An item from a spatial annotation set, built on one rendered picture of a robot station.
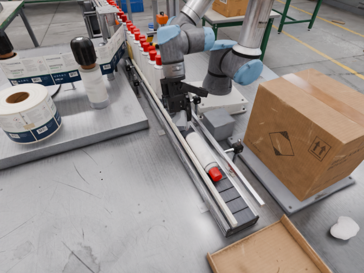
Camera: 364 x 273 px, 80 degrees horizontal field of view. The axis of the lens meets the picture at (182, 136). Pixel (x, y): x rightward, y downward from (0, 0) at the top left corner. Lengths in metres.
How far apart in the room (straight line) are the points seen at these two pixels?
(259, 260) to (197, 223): 0.19
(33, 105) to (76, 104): 0.25
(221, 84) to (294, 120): 0.47
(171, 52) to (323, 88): 0.48
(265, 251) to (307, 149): 0.31
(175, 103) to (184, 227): 0.40
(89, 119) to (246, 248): 0.77
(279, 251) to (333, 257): 0.15
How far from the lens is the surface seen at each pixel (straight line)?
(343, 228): 0.82
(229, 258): 0.69
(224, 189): 0.72
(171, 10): 1.13
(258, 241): 0.72
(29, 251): 0.81
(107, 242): 0.73
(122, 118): 0.98
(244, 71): 0.90
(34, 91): 1.02
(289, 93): 0.74
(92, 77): 0.99
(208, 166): 0.71
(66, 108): 1.14
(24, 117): 0.94
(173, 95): 0.76
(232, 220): 0.64
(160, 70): 0.98
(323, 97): 0.77
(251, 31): 0.91
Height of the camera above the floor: 1.48
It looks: 44 degrees down
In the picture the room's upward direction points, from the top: straight up
